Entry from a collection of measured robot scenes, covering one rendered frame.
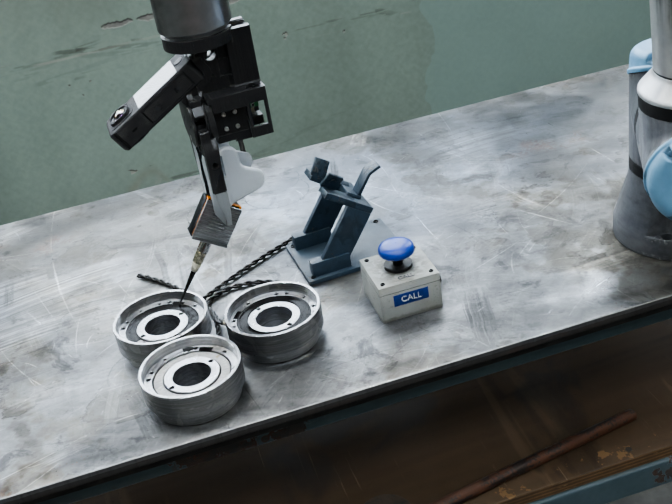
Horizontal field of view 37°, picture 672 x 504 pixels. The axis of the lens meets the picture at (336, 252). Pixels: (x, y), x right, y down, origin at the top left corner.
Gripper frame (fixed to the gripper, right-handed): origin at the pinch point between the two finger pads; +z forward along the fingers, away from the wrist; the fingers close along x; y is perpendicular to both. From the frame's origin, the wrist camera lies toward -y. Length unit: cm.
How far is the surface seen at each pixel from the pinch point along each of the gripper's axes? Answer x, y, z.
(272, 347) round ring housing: -12.8, 0.7, 10.6
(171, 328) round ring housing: -0.9, -8.2, 12.2
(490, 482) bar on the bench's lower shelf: -15.9, 22.3, 36.9
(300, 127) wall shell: 151, 47, 59
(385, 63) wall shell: 150, 74, 47
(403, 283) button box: -11.5, 16.2, 8.8
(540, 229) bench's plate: -2.9, 37.4, 13.3
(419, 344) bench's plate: -16.8, 15.3, 13.2
